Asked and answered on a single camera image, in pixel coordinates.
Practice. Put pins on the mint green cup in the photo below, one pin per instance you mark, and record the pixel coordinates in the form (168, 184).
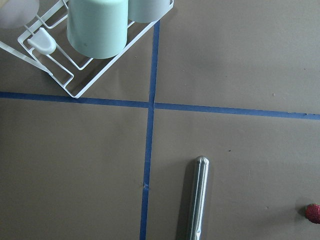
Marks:
(97, 28)

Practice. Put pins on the grey-green cup on rack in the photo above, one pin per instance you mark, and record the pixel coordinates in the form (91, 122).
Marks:
(147, 11)

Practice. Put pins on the red strawberry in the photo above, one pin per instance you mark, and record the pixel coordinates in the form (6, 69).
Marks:
(312, 213)

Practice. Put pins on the steel muddler black tip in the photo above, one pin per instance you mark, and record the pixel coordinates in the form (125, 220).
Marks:
(193, 199)

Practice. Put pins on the white cup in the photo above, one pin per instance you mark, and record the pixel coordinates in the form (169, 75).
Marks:
(17, 13)

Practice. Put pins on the white wire cup rack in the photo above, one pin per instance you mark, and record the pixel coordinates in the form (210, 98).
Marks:
(44, 52)

